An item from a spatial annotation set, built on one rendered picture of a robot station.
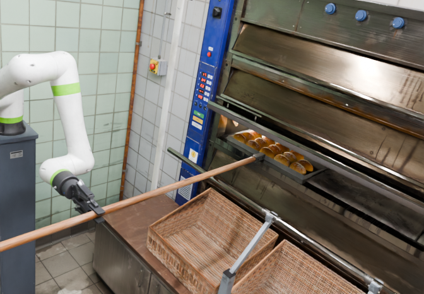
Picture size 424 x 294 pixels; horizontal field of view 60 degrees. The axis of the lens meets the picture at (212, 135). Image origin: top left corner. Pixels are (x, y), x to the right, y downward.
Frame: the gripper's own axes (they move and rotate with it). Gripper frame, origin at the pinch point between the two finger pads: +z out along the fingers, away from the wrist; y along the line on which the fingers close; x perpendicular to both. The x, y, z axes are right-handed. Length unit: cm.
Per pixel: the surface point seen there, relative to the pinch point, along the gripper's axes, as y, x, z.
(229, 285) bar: 29, -42, 38
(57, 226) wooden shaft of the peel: -1.0, 15.4, 1.2
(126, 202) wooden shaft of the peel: -1.1, -12.1, 1.3
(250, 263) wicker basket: 44, -77, 27
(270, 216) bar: 2, -62, 38
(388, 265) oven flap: 16, -101, 82
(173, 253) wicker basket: 49, -52, -5
